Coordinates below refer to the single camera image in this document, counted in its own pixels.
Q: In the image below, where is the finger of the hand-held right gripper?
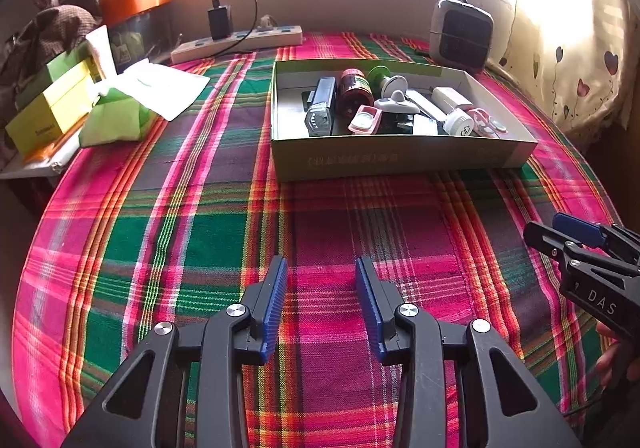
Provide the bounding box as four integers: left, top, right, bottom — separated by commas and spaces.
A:
524, 221, 586, 274
552, 212, 640, 265

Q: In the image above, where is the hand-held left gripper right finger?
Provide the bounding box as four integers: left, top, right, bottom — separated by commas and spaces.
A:
354, 257, 583, 448

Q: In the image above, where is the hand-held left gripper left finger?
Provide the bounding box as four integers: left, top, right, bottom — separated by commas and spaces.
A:
60, 255, 289, 448

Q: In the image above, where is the pink looped plastic tool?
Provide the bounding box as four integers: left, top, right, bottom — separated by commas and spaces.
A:
467, 108, 509, 137

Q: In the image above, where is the white bottle with cap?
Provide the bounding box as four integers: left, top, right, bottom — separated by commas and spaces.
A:
407, 89, 474, 137

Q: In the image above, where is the green cardboard box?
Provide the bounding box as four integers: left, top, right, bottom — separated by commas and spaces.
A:
270, 59, 538, 183

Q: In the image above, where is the white power adapter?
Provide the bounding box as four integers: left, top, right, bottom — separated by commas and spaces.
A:
431, 87, 474, 109

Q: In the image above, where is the silver lighter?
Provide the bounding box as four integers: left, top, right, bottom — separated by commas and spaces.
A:
377, 111, 441, 135

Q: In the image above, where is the pink square lens case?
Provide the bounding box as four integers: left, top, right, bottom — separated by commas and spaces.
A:
348, 106, 383, 135

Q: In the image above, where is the black flashlight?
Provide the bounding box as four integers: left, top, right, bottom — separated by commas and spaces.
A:
305, 77, 337, 138

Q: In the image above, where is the dark red jar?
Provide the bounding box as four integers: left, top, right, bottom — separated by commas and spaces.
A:
337, 69, 374, 118

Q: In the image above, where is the green and white spool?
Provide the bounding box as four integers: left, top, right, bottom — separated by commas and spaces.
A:
367, 66, 416, 99

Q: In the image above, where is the person's right hand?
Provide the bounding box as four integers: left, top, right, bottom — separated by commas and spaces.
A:
595, 323, 636, 389

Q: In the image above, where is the plaid blanket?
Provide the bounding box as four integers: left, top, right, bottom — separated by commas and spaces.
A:
11, 31, 621, 448

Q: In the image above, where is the cream heart-print curtain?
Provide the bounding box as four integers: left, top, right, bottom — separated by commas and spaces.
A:
500, 0, 640, 139

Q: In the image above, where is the grey portable heater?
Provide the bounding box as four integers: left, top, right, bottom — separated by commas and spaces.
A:
430, 0, 495, 74

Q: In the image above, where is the green tissue pack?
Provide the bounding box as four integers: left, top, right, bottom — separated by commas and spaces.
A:
79, 87, 156, 148

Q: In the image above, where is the white paper sheet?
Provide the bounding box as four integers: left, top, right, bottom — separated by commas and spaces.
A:
100, 59, 211, 121

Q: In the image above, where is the white power strip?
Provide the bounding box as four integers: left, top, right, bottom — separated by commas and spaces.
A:
170, 25, 305, 64

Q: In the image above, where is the white shelf board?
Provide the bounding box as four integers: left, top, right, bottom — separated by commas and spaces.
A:
0, 128, 86, 179

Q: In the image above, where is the black charger block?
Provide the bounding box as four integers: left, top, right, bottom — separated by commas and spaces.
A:
207, 5, 233, 40

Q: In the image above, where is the yellow carton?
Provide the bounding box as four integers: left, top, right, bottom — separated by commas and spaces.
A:
5, 59, 106, 158

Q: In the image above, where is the dark storage box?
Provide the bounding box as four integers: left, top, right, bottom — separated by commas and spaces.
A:
107, 11, 173, 74

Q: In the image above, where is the white upright carton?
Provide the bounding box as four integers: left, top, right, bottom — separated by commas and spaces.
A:
85, 26, 118, 79

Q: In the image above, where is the green carton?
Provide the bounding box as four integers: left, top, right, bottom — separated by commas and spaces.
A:
17, 48, 96, 109

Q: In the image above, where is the orange basket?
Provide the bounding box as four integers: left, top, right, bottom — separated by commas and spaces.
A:
98, 0, 173, 26

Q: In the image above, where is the checkered cloth bag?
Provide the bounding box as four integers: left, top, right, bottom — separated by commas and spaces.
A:
0, 3, 101, 89

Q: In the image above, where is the black charger cable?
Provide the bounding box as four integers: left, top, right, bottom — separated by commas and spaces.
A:
214, 0, 258, 56

